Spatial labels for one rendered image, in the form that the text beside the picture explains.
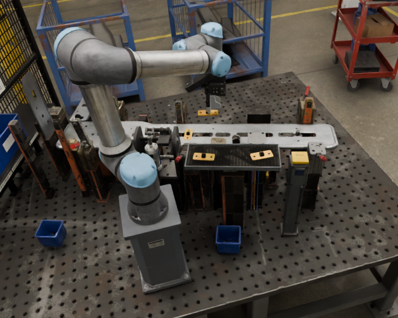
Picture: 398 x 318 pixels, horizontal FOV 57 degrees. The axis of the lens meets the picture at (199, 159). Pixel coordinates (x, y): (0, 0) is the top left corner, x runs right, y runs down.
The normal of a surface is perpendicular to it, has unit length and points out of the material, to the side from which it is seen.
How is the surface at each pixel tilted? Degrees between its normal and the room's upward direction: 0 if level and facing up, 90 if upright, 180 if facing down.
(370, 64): 0
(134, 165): 7
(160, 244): 90
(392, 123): 0
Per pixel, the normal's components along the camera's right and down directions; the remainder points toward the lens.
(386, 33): 0.12, 0.66
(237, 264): -0.07, -0.74
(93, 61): 0.00, 0.18
